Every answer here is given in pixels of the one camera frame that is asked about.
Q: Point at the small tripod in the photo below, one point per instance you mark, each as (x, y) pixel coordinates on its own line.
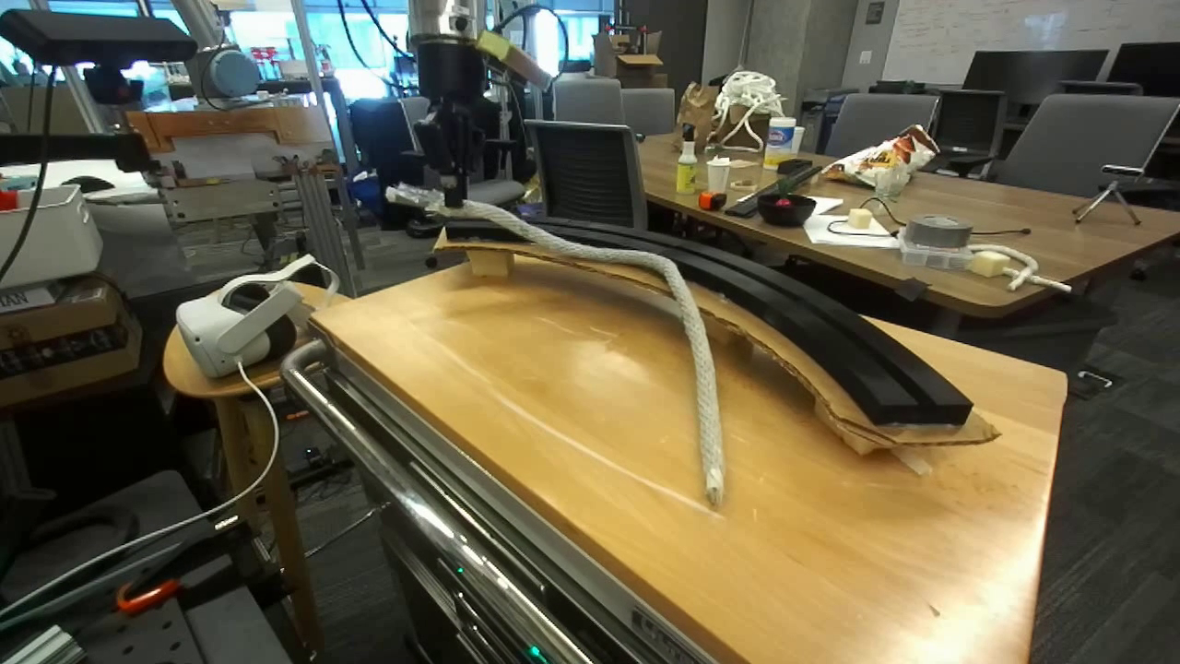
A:
(1111, 191)

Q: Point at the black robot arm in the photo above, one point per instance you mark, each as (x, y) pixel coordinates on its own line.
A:
(456, 50)

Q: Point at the black curved foam track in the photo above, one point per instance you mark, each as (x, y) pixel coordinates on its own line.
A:
(850, 358)

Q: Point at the white paper sheet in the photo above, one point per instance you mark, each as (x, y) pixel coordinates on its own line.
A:
(844, 226)

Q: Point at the black bowl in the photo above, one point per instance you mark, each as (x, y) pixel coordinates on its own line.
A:
(783, 206)

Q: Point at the snack chip bag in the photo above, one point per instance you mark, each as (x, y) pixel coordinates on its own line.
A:
(887, 163)

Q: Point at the orange clamp handle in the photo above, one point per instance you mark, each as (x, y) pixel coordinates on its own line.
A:
(139, 604)

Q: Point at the round wooden stool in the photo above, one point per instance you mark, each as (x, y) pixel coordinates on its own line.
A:
(248, 435)

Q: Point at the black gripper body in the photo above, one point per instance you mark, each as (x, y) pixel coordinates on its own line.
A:
(456, 134)

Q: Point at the green glue bottle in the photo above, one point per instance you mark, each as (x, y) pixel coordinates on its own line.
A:
(687, 163)

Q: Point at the grey tape roll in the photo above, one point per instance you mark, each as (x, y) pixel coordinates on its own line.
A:
(939, 235)

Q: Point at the white VR headset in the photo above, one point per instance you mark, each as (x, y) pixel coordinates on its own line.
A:
(248, 318)

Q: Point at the metal cart handle bar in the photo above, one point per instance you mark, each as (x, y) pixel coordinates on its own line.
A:
(532, 634)

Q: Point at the dark mesh office chair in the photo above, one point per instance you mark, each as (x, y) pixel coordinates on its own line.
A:
(590, 170)

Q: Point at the grey office chair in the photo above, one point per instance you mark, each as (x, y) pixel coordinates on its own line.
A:
(1082, 143)

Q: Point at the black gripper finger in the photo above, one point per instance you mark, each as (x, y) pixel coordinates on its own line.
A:
(451, 192)

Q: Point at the white plastic cup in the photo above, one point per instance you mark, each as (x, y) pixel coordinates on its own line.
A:
(718, 173)

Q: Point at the white box left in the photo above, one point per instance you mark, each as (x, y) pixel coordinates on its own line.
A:
(47, 236)

